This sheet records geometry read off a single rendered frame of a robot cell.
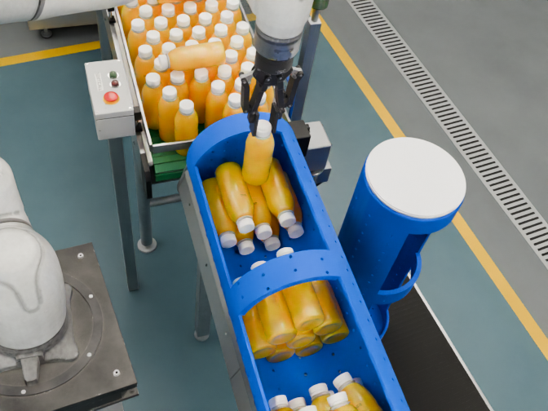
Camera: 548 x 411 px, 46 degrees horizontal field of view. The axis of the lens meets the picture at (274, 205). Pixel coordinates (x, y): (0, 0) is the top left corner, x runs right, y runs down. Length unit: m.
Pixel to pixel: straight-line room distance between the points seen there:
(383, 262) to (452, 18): 2.55
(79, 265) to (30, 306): 0.30
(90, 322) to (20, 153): 1.81
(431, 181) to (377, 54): 2.06
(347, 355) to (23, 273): 0.72
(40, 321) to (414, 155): 1.08
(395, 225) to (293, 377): 0.50
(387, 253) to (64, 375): 0.93
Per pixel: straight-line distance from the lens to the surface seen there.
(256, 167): 1.49
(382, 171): 1.76
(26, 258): 1.20
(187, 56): 1.83
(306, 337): 1.41
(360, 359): 1.47
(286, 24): 1.18
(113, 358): 1.39
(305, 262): 1.31
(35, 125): 3.26
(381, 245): 1.82
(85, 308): 1.45
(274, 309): 1.36
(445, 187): 1.79
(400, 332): 2.54
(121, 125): 1.77
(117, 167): 2.02
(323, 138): 2.04
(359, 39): 3.84
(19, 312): 1.24
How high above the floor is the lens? 2.34
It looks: 53 degrees down
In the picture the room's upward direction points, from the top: 11 degrees clockwise
